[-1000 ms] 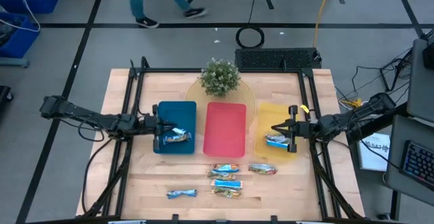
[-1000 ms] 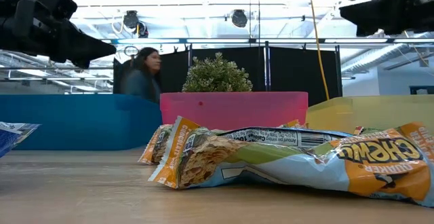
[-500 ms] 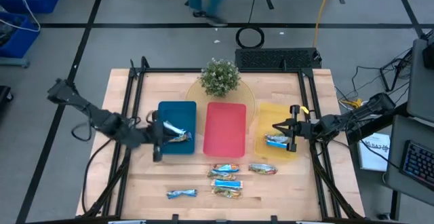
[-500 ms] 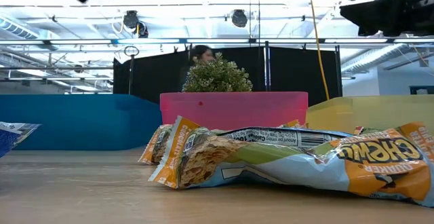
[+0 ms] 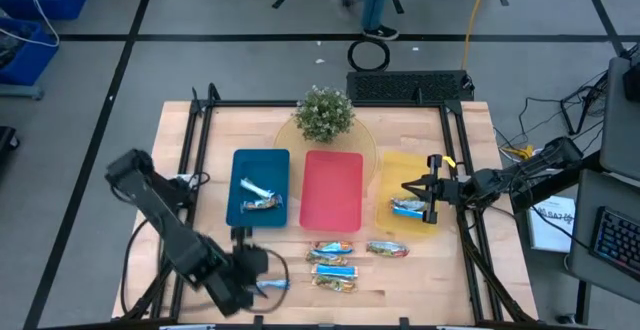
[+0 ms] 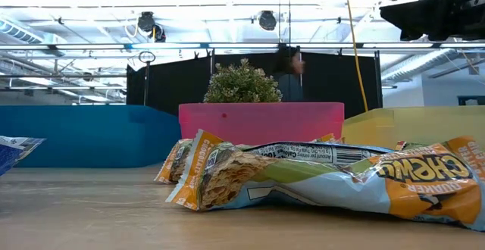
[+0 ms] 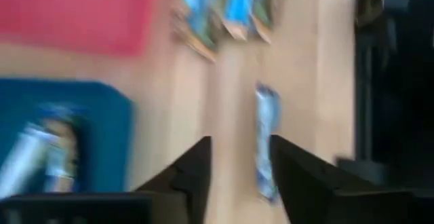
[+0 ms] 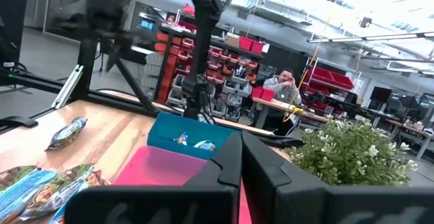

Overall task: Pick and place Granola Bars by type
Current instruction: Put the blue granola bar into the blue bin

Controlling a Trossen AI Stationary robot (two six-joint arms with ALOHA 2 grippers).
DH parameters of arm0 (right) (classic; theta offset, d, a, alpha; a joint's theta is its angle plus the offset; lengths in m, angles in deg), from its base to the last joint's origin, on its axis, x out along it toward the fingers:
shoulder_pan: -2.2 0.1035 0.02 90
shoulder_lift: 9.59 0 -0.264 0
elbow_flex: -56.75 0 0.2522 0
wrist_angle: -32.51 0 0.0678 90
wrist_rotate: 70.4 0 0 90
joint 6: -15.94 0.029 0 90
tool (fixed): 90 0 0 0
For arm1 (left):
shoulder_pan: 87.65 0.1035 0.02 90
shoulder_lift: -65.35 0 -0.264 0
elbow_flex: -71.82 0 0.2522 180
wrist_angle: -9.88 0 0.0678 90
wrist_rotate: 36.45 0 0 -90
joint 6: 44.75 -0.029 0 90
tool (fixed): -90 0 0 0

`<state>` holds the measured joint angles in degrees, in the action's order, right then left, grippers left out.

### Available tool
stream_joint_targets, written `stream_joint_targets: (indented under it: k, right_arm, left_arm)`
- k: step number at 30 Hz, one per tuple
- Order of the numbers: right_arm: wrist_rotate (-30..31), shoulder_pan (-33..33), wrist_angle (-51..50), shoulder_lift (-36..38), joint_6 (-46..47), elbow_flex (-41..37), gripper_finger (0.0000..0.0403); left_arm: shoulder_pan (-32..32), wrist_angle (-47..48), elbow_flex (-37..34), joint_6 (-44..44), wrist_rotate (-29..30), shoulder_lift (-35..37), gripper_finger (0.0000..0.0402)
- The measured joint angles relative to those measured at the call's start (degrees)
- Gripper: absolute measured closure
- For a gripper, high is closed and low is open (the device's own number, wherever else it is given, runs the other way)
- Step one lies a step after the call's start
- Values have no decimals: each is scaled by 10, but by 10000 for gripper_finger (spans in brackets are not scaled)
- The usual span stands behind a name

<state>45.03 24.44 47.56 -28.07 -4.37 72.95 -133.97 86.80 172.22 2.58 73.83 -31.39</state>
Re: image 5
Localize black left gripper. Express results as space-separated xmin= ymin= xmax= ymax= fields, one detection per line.
xmin=217 ymin=226 xmax=272 ymax=317

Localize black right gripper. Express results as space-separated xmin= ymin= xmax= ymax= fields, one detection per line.
xmin=400 ymin=153 xmax=469 ymax=225

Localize green and red granola bar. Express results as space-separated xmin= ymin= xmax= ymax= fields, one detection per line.
xmin=390 ymin=196 xmax=429 ymax=212
xmin=366 ymin=240 xmax=411 ymax=259

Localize green and brown granola bar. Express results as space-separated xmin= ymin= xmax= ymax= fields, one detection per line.
xmin=305 ymin=250 xmax=349 ymax=268
xmin=311 ymin=274 xmax=359 ymax=294

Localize brown and blue granola bar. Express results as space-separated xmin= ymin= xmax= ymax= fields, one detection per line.
xmin=240 ymin=194 xmax=284 ymax=214

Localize blue and white granola bar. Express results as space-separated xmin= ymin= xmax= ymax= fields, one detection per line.
xmin=239 ymin=177 xmax=276 ymax=201

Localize blue and orange granola bar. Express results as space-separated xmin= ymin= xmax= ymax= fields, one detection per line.
xmin=311 ymin=240 xmax=354 ymax=256

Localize yellow plastic tray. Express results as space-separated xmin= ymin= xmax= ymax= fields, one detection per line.
xmin=374 ymin=150 xmax=445 ymax=237

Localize round woven placemat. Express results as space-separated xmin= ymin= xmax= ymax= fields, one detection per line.
xmin=272 ymin=111 xmax=380 ymax=202

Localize pink plastic tray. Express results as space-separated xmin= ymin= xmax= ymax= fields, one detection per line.
xmin=298 ymin=150 xmax=365 ymax=234

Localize yellow plug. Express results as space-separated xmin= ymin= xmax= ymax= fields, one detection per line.
xmin=501 ymin=144 xmax=535 ymax=162

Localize black perforated case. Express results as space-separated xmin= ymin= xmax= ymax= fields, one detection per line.
xmin=345 ymin=69 xmax=476 ymax=104

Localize green artificial plant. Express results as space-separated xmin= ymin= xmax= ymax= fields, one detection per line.
xmin=293 ymin=85 xmax=357 ymax=145

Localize blue plastic tray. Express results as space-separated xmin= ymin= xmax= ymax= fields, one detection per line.
xmin=225 ymin=148 xmax=292 ymax=229

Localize white paper sheet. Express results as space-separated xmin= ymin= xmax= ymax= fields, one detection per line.
xmin=526 ymin=194 xmax=577 ymax=254

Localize person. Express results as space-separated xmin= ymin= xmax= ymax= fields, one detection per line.
xmin=337 ymin=0 xmax=402 ymax=42

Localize black backlit keyboard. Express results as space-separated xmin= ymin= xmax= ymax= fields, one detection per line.
xmin=589 ymin=205 xmax=640 ymax=282

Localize grey desk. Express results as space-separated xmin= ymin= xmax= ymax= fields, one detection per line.
xmin=566 ymin=56 xmax=640 ymax=305

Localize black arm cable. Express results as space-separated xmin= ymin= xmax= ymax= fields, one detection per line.
xmin=118 ymin=216 xmax=167 ymax=317

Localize black coiled cable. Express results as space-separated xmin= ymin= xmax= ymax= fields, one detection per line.
xmin=346 ymin=38 xmax=392 ymax=73

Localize yellow cable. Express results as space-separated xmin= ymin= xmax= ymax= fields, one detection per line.
xmin=459 ymin=0 xmax=495 ymax=72

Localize black aluminium table frame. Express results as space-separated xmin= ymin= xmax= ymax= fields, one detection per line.
xmin=118 ymin=82 xmax=539 ymax=324

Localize white cable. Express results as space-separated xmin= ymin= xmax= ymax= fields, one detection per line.
xmin=0 ymin=0 xmax=62 ymax=49

